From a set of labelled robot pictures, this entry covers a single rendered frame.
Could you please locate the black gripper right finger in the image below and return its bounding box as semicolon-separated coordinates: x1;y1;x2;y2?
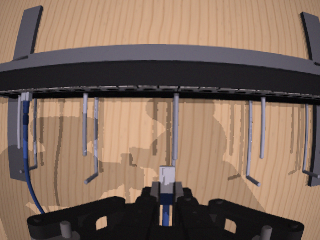
172;182;305;240

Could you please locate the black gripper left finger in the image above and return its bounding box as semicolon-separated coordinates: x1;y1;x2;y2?
27;181;161;240

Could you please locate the blue cable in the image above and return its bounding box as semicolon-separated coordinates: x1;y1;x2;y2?
23;114;170;226

